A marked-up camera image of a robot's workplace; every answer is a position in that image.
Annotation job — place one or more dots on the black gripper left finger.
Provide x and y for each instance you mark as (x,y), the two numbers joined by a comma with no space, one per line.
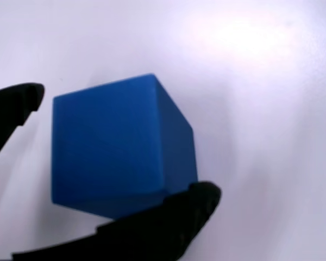
(8,108)

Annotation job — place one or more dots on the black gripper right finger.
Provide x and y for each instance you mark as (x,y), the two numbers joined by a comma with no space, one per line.
(157,233)

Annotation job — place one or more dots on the blue cube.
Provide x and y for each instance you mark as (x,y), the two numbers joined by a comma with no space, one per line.
(111,149)

